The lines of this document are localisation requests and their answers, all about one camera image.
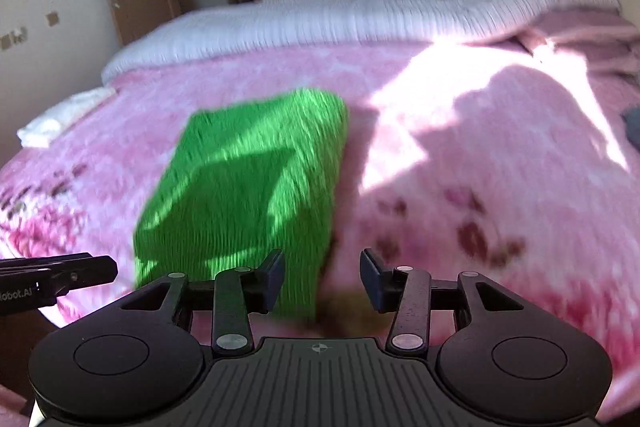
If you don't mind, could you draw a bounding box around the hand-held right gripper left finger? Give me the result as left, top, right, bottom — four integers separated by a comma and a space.
120, 248, 287, 356

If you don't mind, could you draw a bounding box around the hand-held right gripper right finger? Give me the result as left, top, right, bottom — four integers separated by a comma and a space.
360, 248, 525, 354

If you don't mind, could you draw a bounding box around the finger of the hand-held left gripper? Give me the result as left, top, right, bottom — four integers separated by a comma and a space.
47, 255, 119, 299
0, 253, 95, 277

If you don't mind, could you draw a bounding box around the green knitted sweater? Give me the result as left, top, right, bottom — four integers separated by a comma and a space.
132, 88, 349, 323

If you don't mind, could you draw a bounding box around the white folded towel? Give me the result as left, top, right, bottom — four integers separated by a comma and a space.
16, 87, 119, 148

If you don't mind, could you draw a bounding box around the pink floral blanket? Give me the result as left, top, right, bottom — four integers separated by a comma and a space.
0, 9, 640, 423

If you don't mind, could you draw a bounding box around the white striped quilt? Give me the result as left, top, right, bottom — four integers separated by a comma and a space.
101, 0, 624, 86

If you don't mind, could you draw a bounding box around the dark cloth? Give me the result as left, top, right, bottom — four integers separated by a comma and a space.
620, 107, 640, 138

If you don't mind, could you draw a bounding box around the purple pillow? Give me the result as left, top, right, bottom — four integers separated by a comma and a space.
520, 9, 640, 82

